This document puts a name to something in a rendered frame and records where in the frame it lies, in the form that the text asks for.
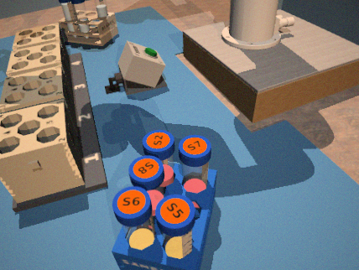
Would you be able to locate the clear conical tube with red liquid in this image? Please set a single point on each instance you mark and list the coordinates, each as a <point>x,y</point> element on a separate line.
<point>160,144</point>

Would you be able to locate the blue tube rack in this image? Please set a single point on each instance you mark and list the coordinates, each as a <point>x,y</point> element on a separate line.
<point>154,256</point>

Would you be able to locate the light blue bench mat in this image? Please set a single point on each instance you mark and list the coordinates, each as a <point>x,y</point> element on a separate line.
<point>280,203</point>

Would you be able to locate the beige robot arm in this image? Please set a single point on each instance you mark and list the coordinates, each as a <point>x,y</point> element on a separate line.
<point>254,24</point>

